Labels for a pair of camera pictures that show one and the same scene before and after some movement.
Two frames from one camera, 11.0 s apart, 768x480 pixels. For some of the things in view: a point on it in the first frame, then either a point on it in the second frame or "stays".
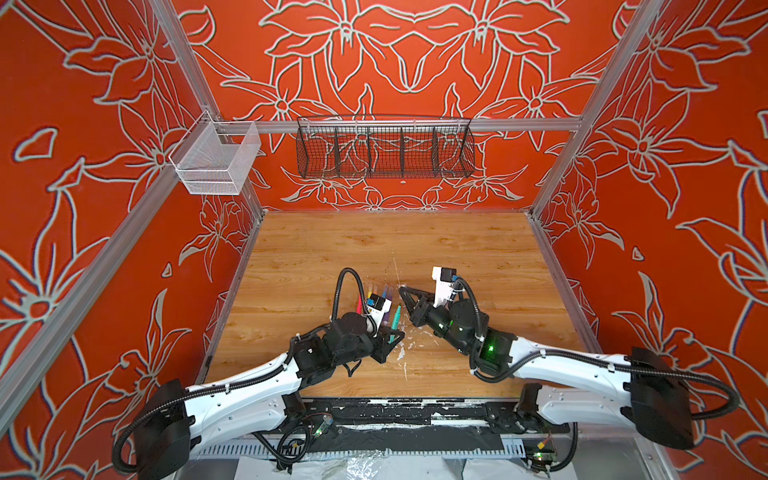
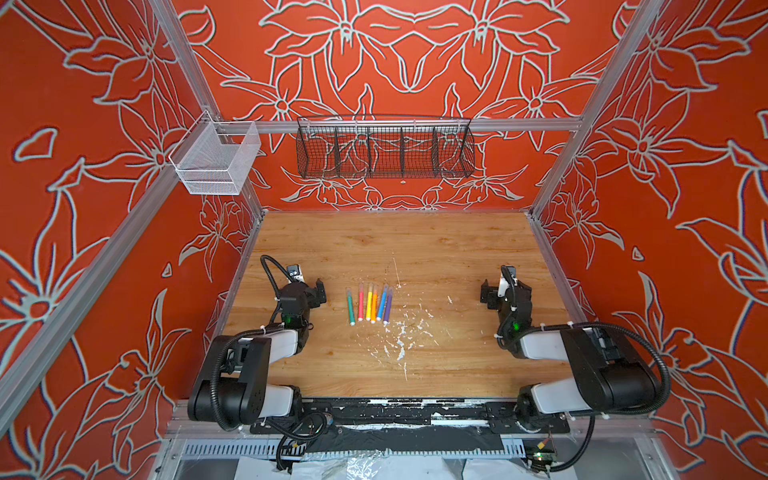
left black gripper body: x=367 y=345 to x=312 y=297
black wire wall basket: x=385 y=147 stays
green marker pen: x=395 y=323 to x=350 y=306
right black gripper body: x=442 y=323 to x=495 y=302
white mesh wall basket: x=215 y=157 stays
